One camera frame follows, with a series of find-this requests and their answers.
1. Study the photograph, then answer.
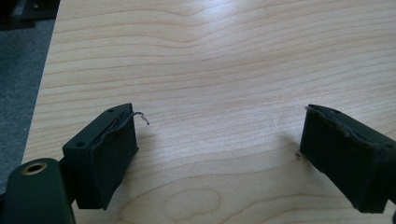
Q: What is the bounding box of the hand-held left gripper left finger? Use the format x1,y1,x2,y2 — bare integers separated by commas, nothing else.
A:
62,103,150,211

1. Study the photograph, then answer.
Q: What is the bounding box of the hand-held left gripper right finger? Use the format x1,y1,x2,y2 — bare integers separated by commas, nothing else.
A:
299,104,396,215

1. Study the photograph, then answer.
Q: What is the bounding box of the dark stand base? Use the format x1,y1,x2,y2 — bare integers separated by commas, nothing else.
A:
0,0,62,32

